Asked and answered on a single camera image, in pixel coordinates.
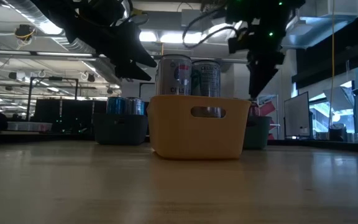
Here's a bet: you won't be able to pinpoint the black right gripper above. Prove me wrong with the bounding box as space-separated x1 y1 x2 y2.
227 18 287 101

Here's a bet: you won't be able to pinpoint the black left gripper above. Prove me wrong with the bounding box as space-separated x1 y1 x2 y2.
85 17 158 82

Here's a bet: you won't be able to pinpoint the silver Celsius drink can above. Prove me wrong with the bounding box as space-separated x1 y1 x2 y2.
191 60 222 118
156 54 193 96

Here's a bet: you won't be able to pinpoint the ceiling light panel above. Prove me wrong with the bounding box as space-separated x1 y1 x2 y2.
138 29 204 44

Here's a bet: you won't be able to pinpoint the teal plastic bin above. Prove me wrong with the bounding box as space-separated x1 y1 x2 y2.
242 115 273 151

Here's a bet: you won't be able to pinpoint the blue-grey plastic bin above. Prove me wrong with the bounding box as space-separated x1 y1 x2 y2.
92 113 149 146

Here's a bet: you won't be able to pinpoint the grey horizontal ceiling pipe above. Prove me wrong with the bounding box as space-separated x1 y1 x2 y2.
0 49 251 65

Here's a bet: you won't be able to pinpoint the yellow plastic bin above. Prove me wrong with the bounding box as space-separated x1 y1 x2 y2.
147 94 252 161

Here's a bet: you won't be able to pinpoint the black equipment cabinets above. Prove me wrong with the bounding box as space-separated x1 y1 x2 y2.
33 98 107 133

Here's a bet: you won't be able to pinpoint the dark cylindrical container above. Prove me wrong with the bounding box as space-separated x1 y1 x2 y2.
328 123 348 142

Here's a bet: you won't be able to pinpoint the clear plastic storage tub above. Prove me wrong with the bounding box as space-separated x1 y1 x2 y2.
7 121 53 131

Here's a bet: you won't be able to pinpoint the silver ventilation duct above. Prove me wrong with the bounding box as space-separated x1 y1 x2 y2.
7 0 124 82

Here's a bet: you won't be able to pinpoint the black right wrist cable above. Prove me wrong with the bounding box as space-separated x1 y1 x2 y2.
181 5 239 50

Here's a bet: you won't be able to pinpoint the black aluminium frame rail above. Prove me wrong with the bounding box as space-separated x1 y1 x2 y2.
268 139 358 154
0 132 94 144

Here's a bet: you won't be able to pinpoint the black metal frame stand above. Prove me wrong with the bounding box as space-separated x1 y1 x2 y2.
25 76 79 121

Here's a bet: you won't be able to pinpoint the black ceiling camera yellow cable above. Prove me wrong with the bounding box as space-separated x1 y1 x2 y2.
13 24 37 42

